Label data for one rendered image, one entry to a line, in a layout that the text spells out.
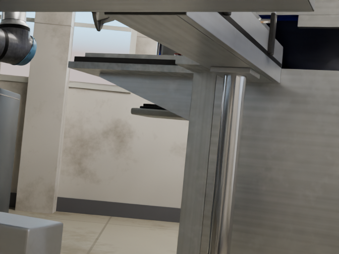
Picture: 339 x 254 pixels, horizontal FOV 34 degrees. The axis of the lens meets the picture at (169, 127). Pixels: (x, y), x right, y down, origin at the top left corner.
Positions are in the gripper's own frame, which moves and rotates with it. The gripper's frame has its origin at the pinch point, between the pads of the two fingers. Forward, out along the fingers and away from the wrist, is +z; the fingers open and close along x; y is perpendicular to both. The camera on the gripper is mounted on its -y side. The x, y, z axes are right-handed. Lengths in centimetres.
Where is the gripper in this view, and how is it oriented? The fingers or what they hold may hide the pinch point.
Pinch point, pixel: (96, 26)
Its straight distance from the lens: 175.3
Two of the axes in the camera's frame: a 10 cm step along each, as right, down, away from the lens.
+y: 9.2, 0.8, -3.8
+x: 3.7, 0.6, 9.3
